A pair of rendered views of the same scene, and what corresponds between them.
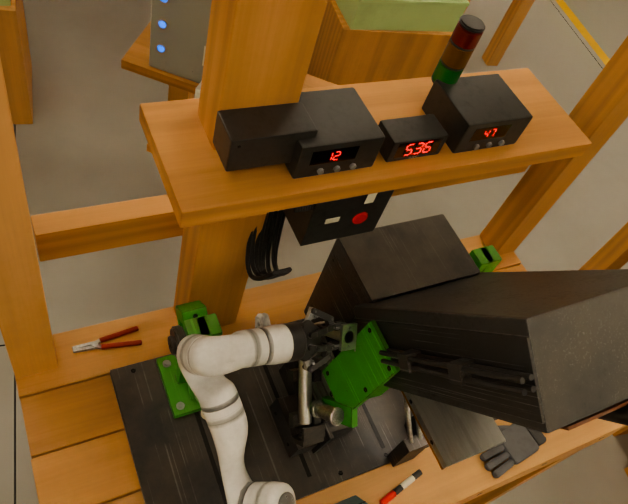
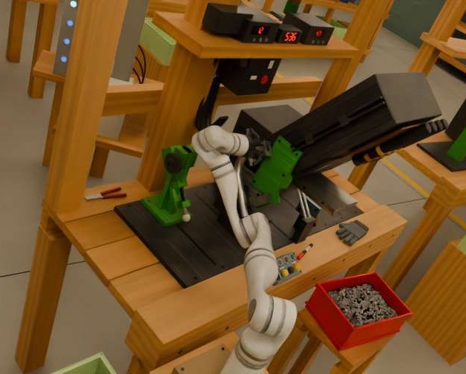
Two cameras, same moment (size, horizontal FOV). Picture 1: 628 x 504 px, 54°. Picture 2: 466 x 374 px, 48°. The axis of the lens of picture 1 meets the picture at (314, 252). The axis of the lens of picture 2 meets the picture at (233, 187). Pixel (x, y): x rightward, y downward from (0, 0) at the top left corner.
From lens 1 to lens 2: 102 cm
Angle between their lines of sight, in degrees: 23
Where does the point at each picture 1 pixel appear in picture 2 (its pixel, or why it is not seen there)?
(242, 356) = (229, 139)
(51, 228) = not seen: hidden behind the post
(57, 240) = not seen: hidden behind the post
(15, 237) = (103, 73)
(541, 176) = (325, 96)
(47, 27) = not seen: outside the picture
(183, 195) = (199, 41)
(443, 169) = (302, 49)
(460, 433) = (335, 198)
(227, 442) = (231, 185)
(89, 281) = (9, 239)
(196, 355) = (211, 131)
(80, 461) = (116, 251)
